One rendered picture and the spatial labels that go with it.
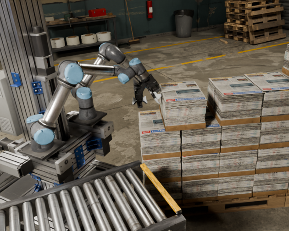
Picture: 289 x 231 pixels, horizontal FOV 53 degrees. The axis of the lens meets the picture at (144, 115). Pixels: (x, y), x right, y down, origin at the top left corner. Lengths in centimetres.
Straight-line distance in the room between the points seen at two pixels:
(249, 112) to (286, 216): 100
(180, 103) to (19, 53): 111
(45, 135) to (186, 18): 750
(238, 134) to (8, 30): 170
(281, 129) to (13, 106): 198
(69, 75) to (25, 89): 50
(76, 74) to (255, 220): 180
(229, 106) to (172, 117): 40
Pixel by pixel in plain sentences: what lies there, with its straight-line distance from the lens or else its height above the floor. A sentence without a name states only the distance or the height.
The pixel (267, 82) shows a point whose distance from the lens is 230.
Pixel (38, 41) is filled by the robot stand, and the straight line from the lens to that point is 205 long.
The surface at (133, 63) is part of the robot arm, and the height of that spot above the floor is 130.
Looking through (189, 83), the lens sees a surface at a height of 106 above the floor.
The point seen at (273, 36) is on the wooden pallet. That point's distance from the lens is 856.
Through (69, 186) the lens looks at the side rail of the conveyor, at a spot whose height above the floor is 80.
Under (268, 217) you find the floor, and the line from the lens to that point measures 268.
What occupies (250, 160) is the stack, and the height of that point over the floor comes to 52.
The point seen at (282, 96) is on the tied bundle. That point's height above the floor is 102.
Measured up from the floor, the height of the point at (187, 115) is 94.
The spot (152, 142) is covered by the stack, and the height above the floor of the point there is 75.
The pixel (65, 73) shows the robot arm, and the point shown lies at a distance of 176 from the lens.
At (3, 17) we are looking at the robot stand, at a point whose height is 164.
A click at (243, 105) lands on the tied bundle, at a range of 210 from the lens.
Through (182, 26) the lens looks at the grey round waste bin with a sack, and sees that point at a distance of 900.
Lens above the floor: 184
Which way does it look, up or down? 26 degrees down
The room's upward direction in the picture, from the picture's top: 4 degrees counter-clockwise
